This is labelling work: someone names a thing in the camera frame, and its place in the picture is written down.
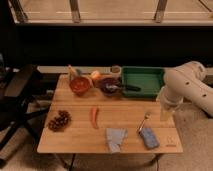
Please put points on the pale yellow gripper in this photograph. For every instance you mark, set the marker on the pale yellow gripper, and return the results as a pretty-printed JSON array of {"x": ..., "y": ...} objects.
[{"x": 166, "y": 114}]

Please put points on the orange red pepper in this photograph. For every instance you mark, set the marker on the orange red pepper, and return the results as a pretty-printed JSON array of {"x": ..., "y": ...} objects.
[{"x": 94, "y": 113}]

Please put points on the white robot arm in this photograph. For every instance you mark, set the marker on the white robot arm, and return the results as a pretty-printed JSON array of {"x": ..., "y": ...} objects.
[{"x": 185, "y": 82}]

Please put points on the blue sponge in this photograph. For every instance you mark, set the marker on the blue sponge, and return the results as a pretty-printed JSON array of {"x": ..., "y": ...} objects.
[{"x": 149, "y": 138}]

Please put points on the green plastic tray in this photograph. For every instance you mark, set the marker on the green plastic tray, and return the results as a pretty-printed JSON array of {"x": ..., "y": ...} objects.
[{"x": 148, "y": 79}]

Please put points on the grey blue folded cloth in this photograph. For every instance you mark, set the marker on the grey blue folded cloth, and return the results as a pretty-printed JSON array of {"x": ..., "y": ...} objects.
[{"x": 115, "y": 137}]

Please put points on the dark purple bowl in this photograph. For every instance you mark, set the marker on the dark purple bowl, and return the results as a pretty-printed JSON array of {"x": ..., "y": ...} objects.
[{"x": 110, "y": 81}]

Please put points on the small white cup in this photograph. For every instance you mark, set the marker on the small white cup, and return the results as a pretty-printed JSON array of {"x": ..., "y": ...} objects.
[{"x": 115, "y": 71}]

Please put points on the orange fruit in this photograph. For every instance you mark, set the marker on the orange fruit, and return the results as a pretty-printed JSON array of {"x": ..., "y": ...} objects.
[{"x": 95, "y": 75}]

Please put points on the orange red bowl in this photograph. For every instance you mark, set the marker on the orange red bowl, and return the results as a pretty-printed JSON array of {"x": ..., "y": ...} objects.
[{"x": 80, "y": 85}]

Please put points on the yellow green bottle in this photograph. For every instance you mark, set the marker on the yellow green bottle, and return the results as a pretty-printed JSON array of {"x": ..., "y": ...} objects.
[{"x": 73, "y": 73}]

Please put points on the bunch of dark grapes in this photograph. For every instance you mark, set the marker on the bunch of dark grapes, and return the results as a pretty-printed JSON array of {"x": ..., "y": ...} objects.
[{"x": 60, "y": 122}]

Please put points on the black office chair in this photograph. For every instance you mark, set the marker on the black office chair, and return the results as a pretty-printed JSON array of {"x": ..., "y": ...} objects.
[{"x": 16, "y": 97}]

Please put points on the black handled utensil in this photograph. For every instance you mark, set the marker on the black handled utensil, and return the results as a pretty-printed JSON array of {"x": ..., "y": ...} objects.
[{"x": 127, "y": 87}]

